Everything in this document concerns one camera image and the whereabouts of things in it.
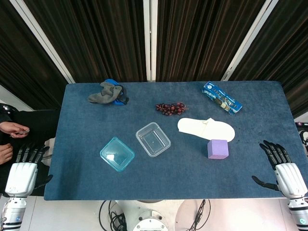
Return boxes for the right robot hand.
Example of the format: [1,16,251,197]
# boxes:
[251,140,308,202]

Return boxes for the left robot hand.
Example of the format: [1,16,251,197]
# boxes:
[4,141,53,198]

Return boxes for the teal container lid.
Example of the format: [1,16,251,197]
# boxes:
[100,136,135,173]

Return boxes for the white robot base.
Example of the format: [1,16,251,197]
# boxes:
[115,199,186,231]

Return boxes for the blue cookie package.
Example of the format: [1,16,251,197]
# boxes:
[201,80,243,116]

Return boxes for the clear plastic container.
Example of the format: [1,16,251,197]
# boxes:
[135,122,171,158]

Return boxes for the bystander empty hand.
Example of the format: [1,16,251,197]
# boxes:
[0,143,14,166]

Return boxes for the black and white device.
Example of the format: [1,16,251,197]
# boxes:
[295,121,308,157]

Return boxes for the bystander hand holding card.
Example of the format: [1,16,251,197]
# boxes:
[0,121,31,139]

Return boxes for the bystander black clothing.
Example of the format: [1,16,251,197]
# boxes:
[0,103,60,196]

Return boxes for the purple foam cube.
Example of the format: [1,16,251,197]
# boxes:
[207,139,230,160]

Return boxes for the white slipper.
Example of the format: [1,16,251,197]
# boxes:
[177,117,236,143]

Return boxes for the grey cloth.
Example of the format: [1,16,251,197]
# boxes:
[87,81,126,104]

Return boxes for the blue table cover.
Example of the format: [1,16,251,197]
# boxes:
[43,81,308,201]

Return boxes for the blue plastic object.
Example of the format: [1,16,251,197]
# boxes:
[105,78,129,106]

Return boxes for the bunch of red grapes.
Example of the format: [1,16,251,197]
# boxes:
[155,102,189,116]

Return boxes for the black cable bundle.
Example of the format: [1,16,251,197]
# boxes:
[99,199,128,231]

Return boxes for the white partition post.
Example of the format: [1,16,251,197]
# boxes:
[9,0,76,84]
[143,0,157,81]
[220,0,280,81]

